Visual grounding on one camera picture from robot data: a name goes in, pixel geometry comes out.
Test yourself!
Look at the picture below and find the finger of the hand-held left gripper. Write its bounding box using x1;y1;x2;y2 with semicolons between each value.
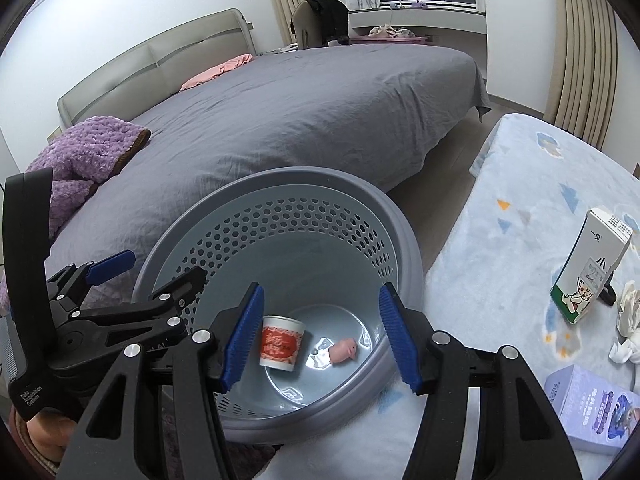
75;266;207;356
47;251;136;306

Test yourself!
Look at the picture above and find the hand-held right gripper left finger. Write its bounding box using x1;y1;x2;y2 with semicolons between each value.
59;282;266;480

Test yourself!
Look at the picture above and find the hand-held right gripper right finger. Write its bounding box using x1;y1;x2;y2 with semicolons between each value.
377;282;583;480

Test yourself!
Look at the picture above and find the red and white paper cup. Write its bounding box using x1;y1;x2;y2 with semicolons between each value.
259;315;306;372

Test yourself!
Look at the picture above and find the small pink toy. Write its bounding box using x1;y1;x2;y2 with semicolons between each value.
327;338;359;363

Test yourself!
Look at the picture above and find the grey perforated plastic basket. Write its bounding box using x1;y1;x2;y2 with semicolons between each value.
131;167;426;448

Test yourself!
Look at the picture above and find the light purple box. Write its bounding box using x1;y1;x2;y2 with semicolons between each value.
544;364;638;456

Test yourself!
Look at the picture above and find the white tissue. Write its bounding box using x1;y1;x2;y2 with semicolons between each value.
616;280;640;336
608;335;640;365

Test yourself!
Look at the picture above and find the person's left hand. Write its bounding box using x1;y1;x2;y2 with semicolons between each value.
25;407;77;466

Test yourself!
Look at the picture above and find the purple fluffy blanket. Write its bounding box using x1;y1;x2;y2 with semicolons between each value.
25;116;152;241

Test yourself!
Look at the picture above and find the beige padded headboard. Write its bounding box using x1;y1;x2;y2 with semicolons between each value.
56;8;258;128

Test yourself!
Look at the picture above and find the pink pillow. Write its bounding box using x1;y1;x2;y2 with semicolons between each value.
180;53;255;92

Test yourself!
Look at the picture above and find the bed with grey sheet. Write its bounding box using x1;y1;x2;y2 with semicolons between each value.
0;42;493;311

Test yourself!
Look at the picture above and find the pink basin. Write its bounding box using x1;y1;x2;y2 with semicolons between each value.
350;25;426;47

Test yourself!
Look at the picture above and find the white window desk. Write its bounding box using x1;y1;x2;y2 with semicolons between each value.
347;2;488;50

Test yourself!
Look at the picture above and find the chair with black clothing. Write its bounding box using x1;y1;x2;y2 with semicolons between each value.
290;0;351;51

